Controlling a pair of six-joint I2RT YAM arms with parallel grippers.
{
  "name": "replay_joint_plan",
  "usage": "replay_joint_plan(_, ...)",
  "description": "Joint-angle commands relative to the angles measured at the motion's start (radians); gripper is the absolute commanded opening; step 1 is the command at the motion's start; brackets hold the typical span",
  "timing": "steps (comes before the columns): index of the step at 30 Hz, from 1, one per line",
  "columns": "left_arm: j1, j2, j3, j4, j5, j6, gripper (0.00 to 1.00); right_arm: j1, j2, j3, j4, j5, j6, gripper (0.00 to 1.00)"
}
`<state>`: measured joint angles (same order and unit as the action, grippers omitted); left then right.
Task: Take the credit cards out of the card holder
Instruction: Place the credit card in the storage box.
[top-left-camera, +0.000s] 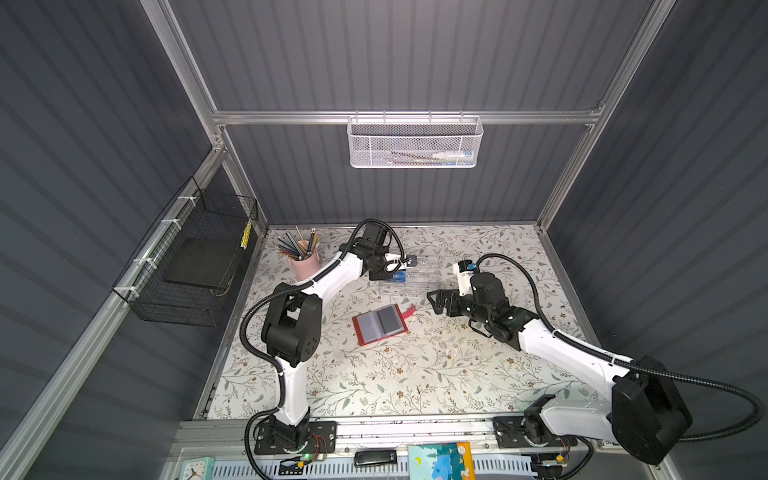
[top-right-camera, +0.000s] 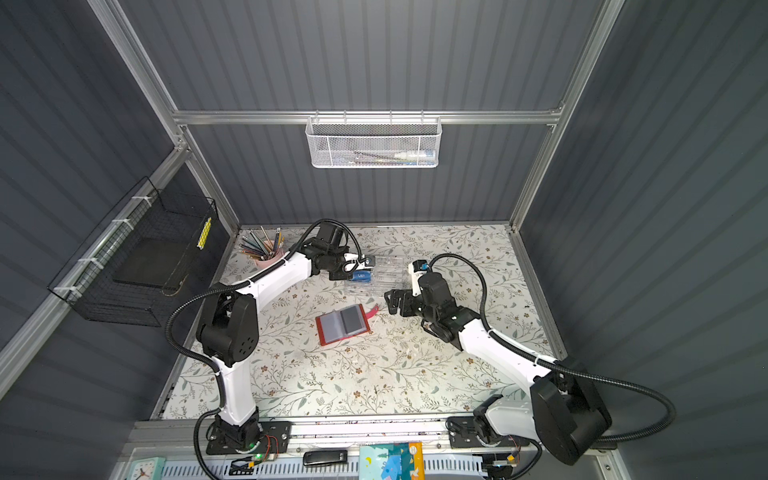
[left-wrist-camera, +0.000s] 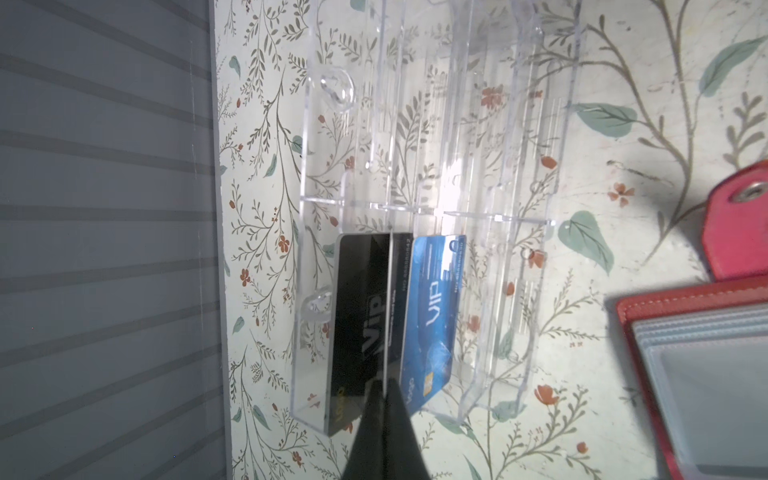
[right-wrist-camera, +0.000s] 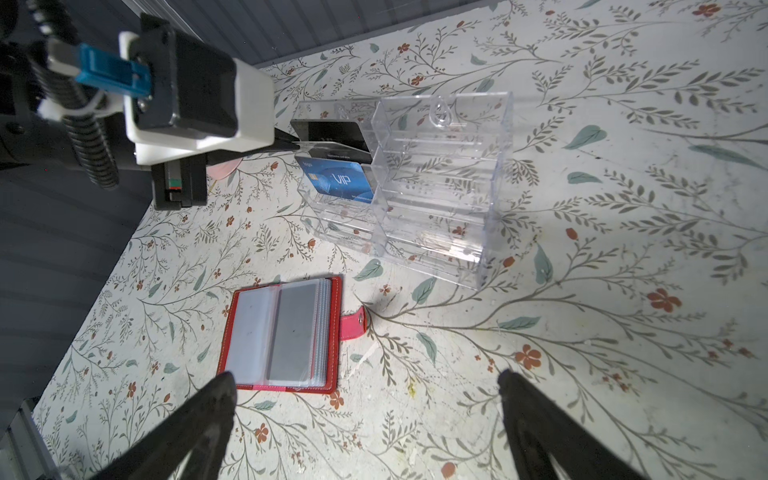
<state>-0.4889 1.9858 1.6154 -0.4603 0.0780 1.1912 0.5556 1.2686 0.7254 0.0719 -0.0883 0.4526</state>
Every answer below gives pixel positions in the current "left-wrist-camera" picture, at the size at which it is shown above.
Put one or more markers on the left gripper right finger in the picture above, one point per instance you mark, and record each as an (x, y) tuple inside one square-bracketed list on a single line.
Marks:
[(402, 457)]

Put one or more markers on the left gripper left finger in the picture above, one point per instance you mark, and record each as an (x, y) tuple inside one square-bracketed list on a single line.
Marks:
[(366, 459)]

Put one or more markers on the black vip card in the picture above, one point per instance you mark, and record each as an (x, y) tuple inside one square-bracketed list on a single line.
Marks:
[(370, 296)]

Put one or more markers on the blue vip card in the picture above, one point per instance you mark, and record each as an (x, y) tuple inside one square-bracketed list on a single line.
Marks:
[(434, 292)]

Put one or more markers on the red leather card holder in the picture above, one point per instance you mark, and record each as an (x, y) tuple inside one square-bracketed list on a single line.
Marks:
[(700, 353)]

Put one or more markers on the clear acrylic organizer tray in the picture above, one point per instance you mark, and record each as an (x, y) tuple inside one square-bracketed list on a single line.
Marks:
[(436, 118)]

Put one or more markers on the floral table mat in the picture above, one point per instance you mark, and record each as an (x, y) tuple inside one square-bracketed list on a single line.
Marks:
[(695, 72)]

